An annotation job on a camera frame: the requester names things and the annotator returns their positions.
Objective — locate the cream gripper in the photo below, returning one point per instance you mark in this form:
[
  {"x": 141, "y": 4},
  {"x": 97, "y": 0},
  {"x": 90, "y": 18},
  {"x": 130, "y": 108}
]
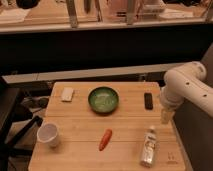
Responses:
[{"x": 166, "y": 115}]

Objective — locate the white long shelf rail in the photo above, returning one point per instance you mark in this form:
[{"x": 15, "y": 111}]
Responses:
[{"x": 87, "y": 73}]

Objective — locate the black remote control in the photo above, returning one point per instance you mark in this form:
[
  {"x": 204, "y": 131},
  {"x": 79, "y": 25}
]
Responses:
[{"x": 148, "y": 101}]

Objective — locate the orange carrot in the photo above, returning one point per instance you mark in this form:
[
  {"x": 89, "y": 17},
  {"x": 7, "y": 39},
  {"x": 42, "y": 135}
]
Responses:
[{"x": 105, "y": 139}]

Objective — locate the white rectangular sponge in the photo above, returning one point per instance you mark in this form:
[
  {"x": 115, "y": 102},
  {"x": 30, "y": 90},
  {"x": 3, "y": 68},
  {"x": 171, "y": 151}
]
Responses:
[{"x": 67, "y": 94}]

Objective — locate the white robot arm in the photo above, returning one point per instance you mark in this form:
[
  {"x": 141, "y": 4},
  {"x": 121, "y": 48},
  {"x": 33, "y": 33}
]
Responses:
[{"x": 185, "y": 82}]

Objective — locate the white paper cup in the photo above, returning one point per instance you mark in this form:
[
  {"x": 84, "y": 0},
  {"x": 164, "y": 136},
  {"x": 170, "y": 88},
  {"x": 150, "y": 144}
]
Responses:
[{"x": 48, "y": 134}]

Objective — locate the clear plastic bottle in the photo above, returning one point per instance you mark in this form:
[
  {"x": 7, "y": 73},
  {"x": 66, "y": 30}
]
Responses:
[{"x": 149, "y": 147}]

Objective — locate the green ceramic bowl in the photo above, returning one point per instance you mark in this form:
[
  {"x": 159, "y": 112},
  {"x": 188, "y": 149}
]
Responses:
[{"x": 103, "y": 100}]

